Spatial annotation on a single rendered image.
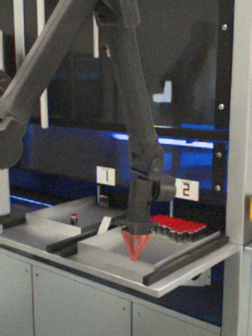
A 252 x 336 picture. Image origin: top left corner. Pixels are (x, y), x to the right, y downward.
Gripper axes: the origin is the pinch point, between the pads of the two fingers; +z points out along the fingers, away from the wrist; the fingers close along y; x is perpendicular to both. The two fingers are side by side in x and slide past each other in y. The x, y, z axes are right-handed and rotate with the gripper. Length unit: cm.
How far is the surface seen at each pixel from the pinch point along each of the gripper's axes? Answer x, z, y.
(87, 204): 54, -4, 39
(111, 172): 38, -18, 33
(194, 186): 4.0, -17.7, 32.9
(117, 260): 5.7, 2.1, 0.7
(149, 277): -7.7, 2.6, -3.4
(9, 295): 101, 45, 45
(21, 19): 84, -73, 24
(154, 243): 8.3, -0.1, 20.8
